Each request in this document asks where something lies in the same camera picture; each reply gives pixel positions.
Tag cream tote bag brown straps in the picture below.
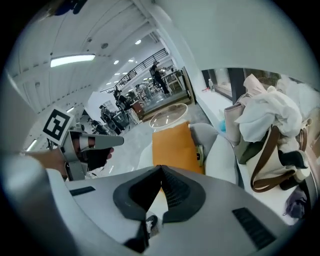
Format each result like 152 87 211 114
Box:
249 119 314 194

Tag round beige basket table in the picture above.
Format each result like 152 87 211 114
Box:
149 103 189 131

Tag person's left forearm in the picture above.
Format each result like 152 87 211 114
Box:
24 149 68 180

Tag blue plastic bag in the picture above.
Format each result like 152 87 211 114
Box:
216 119 228 134

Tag black railing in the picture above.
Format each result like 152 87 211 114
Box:
99 47 168 94

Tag purple cloth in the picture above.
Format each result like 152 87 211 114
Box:
284 189 309 220

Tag dark framed window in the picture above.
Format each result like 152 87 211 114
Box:
201 66 320 106

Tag white cloth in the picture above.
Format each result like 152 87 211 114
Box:
234 86 304 144

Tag person's left hand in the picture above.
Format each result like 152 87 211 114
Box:
71 131 98 156

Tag pile of bags and clothes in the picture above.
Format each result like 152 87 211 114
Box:
196 89 311 226

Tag white round chair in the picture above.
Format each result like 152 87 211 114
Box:
138 124 241 187

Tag black head-worn camera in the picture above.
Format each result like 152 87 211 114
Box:
48 0 89 17

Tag grey cushion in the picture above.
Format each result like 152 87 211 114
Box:
189 123 221 162

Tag green bag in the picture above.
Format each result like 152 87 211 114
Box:
234 139 264 166

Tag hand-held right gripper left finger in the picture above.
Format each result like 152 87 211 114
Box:
64 164 162 254

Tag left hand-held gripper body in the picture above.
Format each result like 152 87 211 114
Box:
42 106 98 182

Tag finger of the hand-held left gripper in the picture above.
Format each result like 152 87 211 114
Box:
93 135 125 150
84 146 115 171

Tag long ceiling light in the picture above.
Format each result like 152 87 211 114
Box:
49 53 97 69

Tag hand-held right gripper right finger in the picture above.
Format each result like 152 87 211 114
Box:
160 164 295 256

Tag orange cushion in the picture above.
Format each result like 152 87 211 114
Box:
151 121 206 176

